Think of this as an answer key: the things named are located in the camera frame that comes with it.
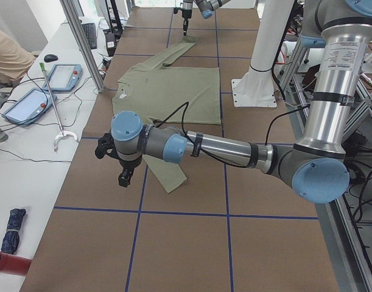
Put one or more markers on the olive green long-sleeve shirt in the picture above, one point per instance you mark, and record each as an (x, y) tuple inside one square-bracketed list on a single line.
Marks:
[(157, 92)]

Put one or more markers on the black power adapter brick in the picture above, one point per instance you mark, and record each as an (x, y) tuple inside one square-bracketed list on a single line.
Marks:
[(111, 43)]

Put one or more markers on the metal reacher grabber tool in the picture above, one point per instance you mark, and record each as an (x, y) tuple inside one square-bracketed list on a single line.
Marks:
[(63, 134)]

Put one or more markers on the black keyboard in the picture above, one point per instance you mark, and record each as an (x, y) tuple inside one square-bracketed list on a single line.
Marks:
[(89, 30)]

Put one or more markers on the near blue teach pendant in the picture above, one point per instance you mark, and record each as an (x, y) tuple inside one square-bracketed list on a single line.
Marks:
[(29, 107)]

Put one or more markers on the blue teach pendant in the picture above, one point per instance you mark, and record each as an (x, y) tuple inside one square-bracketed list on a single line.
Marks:
[(29, 107), (64, 77)]

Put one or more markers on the far blue teach pendant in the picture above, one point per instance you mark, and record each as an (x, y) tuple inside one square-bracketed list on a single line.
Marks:
[(64, 77)]

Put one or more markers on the folded dark blue umbrella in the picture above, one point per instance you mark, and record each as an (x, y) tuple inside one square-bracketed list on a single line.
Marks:
[(11, 239)]

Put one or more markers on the black computer mouse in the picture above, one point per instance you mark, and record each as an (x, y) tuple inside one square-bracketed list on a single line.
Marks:
[(50, 58)]

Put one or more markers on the red cylinder tube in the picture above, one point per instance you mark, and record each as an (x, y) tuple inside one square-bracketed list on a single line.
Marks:
[(14, 265)]

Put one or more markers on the seated person beige shirt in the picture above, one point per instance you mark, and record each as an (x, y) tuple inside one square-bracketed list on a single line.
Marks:
[(14, 60)]

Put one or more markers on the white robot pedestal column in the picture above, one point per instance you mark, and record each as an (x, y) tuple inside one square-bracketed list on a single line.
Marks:
[(255, 88)]

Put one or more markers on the aluminium frame post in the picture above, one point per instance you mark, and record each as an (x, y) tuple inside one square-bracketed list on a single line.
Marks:
[(79, 35)]

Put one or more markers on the aluminium truss frame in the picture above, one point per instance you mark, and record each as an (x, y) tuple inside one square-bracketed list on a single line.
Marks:
[(347, 222)]

